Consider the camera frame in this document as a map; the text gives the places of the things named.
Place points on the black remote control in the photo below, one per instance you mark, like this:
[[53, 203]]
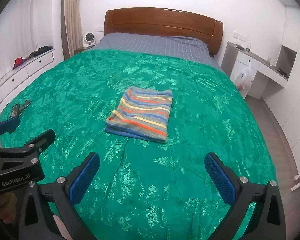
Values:
[[15, 111]]

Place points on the small white fan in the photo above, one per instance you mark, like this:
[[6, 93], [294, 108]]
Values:
[[88, 39]]

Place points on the person's left hand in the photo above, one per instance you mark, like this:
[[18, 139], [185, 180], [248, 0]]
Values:
[[8, 207]]

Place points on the striped knit sweater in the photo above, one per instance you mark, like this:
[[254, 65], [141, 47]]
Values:
[[141, 114]]

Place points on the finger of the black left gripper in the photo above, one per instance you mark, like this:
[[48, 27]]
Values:
[[42, 142], [9, 125]]

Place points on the white drawer cabinet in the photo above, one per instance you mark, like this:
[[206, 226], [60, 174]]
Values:
[[17, 80]]

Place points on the grey checked bed sheet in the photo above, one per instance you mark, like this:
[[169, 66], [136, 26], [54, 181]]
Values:
[[186, 48]]

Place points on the dark clothes on cabinet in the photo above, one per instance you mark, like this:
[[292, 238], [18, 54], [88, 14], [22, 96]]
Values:
[[39, 51]]

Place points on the white desk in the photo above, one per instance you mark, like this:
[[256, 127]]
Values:
[[236, 61]]

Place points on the white sheer curtain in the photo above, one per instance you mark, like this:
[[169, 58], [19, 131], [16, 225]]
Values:
[[18, 36]]

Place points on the beige curtain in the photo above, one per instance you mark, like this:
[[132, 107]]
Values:
[[71, 29]]

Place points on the red cloth on cabinet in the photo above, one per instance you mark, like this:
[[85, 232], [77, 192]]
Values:
[[18, 62]]

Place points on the brown wooden headboard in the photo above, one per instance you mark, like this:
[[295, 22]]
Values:
[[165, 22]]

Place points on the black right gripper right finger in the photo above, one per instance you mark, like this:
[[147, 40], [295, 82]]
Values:
[[267, 220]]

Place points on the white plastic bag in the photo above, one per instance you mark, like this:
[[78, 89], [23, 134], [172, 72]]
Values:
[[244, 81]]

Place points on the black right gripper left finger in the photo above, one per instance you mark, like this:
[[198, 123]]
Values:
[[36, 220]]

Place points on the white wardrobe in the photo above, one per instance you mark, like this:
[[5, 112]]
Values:
[[284, 103]]

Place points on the green floral bedspread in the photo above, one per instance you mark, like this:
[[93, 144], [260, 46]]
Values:
[[143, 190]]

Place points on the small bottle on desk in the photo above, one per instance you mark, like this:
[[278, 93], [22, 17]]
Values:
[[248, 48]]

